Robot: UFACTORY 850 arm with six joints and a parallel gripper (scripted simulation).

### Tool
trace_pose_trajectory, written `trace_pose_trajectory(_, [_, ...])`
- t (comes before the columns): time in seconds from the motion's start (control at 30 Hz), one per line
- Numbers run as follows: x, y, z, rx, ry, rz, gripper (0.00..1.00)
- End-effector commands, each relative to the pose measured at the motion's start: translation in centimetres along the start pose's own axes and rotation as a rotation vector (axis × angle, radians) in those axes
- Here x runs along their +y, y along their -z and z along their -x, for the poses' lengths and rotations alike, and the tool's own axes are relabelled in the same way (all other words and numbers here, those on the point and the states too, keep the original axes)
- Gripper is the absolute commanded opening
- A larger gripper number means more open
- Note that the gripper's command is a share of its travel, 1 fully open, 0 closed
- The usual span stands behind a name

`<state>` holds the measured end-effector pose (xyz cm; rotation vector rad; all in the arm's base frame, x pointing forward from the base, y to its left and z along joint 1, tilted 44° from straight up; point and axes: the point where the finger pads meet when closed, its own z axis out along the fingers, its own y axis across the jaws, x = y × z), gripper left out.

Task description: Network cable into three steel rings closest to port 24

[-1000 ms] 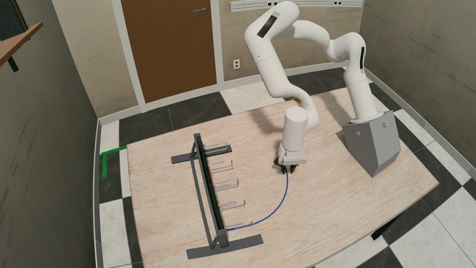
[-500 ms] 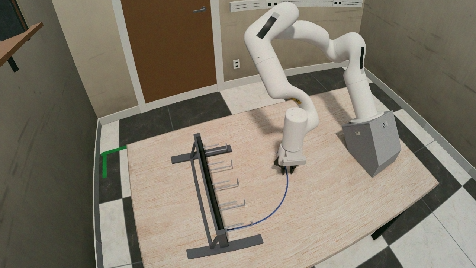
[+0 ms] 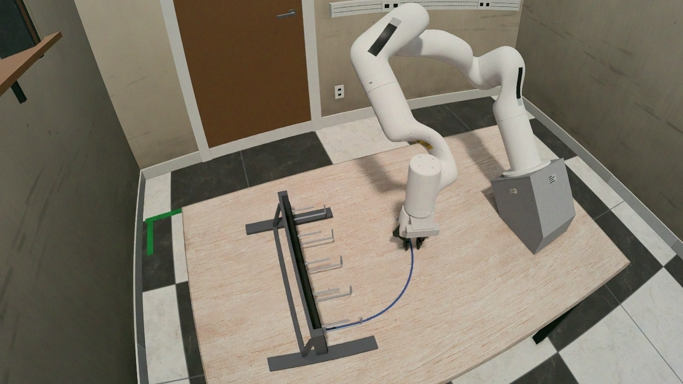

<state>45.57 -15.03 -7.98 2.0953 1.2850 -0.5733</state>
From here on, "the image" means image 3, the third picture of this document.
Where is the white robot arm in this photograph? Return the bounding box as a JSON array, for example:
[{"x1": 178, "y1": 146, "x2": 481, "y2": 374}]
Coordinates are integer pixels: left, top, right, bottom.
[{"x1": 350, "y1": 3, "x2": 551, "y2": 238}]

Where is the dark grey metal rack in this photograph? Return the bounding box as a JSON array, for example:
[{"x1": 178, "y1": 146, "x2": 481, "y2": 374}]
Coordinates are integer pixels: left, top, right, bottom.
[{"x1": 245, "y1": 190, "x2": 378, "y2": 372}]

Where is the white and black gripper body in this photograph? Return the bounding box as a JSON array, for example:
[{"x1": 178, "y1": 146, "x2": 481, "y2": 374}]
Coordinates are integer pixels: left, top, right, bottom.
[{"x1": 398, "y1": 205, "x2": 434, "y2": 237}]

